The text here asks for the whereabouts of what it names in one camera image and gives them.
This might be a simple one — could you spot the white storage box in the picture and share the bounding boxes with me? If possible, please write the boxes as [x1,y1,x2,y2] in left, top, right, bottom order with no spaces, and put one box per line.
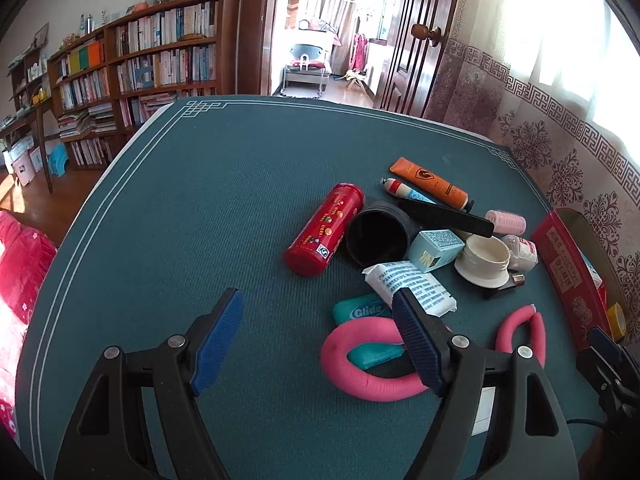
[2,137,46,186]

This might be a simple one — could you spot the white paper card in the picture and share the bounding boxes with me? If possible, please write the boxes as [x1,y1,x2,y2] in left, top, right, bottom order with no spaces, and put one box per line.
[472,385,496,436]

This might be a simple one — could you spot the white tissue packet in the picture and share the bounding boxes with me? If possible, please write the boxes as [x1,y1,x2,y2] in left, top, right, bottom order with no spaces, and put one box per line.
[361,261,458,318]

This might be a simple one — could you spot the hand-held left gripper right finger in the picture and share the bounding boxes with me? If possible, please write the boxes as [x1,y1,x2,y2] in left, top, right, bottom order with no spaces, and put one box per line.
[391,287,581,480]

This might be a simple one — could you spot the orange cream tube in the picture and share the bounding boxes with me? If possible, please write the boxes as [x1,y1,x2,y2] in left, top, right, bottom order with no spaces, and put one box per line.
[390,157,475,212]

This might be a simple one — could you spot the teal dental floss case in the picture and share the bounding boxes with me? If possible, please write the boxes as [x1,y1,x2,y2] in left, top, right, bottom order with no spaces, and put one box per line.
[332,297,408,371]

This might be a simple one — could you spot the black plastic cup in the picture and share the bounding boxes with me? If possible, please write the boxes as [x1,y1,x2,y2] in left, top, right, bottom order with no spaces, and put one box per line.
[345,200,412,265]

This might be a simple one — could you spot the pink hair roller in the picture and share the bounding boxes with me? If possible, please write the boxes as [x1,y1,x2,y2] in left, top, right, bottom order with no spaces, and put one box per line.
[484,209,527,235]

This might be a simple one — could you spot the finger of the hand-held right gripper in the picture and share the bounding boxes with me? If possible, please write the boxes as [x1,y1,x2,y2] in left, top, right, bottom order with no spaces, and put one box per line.
[575,326,632,397]

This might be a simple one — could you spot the red cylindrical can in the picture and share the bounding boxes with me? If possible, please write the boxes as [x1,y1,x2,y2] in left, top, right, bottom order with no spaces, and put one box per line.
[282,183,364,277]

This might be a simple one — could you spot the grey chair with red cushion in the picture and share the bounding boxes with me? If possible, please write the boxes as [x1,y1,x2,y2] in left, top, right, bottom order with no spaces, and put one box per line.
[282,40,333,98]

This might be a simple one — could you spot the dark wooden door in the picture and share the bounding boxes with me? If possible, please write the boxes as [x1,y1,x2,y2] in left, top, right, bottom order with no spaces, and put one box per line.
[375,0,463,116]

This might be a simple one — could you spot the small red white blue tube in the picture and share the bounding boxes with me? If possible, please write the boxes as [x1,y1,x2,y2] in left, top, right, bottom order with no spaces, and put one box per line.
[381,177,438,206]

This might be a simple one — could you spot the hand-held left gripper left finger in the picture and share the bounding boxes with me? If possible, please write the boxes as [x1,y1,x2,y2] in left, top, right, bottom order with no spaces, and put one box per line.
[54,287,246,480]

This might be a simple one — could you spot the black bar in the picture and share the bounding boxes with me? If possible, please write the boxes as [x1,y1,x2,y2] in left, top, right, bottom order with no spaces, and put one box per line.
[397,197,496,237]

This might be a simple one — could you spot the wooden bookshelf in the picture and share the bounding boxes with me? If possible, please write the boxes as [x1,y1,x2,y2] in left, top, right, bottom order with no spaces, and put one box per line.
[47,0,241,171]

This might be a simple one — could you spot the small brown bottle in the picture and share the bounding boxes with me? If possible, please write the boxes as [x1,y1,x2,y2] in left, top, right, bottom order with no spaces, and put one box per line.
[482,271,527,301]

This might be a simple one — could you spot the wooden door frame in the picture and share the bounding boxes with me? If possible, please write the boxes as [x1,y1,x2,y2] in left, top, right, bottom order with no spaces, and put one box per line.
[235,0,286,97]

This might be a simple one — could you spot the wooden door knob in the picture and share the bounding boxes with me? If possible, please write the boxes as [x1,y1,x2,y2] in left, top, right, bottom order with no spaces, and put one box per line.
[411,23,443,48]

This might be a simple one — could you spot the small wooden stool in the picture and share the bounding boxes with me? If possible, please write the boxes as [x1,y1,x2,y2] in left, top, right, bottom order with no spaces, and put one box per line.
[345,67,371,91]

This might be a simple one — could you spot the light blue carton box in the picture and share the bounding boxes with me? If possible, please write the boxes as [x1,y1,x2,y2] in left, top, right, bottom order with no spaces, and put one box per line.
[407,229,466,273]

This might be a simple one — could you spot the blue plastic stool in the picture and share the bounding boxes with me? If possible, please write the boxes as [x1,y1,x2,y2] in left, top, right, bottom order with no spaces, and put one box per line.
[47,142,69,176]

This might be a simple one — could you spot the pink hanging cloth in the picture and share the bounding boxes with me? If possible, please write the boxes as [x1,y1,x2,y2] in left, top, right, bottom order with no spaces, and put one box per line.
[350,32,368,73]

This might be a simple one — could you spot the yellow tape roll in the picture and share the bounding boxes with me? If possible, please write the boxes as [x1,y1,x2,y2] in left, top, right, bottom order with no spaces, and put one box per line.
[606,302,628,343]

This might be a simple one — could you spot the red floral blanket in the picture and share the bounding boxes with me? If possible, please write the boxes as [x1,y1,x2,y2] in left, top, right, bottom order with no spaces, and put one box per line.
[0,210,58,441]

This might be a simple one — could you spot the red storage box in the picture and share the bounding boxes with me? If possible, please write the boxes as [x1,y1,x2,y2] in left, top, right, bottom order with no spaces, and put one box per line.
[530,206,640,356]

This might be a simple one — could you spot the white roll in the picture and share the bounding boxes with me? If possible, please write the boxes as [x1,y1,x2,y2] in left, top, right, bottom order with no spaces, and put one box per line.
[500,234,539,271]

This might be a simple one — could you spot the patterned lace curtain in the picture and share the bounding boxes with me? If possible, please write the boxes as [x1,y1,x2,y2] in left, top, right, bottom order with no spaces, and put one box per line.
[422,0,640,311]

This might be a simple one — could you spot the rows of books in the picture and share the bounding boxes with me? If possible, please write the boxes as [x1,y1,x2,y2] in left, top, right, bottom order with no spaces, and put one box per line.
[52,2,221,166]

